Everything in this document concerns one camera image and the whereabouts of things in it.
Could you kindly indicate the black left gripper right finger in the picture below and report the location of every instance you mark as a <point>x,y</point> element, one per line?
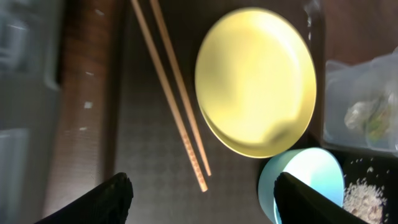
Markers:
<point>298,203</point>

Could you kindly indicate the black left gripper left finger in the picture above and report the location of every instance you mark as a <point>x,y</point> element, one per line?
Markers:
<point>109,202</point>

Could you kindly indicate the light blue bowl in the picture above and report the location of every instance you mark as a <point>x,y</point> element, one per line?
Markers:
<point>314,166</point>

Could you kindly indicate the rice food scraps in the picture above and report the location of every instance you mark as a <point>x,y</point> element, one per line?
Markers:
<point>367,199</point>

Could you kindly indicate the green orange snack wrapper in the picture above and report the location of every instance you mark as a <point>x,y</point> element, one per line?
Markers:
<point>380,128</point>

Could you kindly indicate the black waste tray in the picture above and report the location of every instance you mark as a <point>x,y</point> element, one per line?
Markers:
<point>370,174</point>

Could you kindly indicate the clear plastic waste bin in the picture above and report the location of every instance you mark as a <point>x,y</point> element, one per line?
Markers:
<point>345,85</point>

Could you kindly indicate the grey plastic dishwasher rack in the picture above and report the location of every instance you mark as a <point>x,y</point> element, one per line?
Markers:
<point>30,99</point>

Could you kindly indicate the dark brown serving tray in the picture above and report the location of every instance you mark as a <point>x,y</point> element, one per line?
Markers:
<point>149,148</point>

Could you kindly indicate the left wooden chopstick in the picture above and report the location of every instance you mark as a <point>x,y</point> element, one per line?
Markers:
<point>169,94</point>

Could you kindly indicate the wooden chopstick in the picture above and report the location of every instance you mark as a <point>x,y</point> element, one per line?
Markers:
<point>169,94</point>
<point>179,80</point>

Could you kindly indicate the yellow plate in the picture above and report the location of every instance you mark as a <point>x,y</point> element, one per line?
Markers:
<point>255,82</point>

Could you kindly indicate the right wooden chopstick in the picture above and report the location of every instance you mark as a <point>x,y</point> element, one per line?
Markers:
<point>179,80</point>

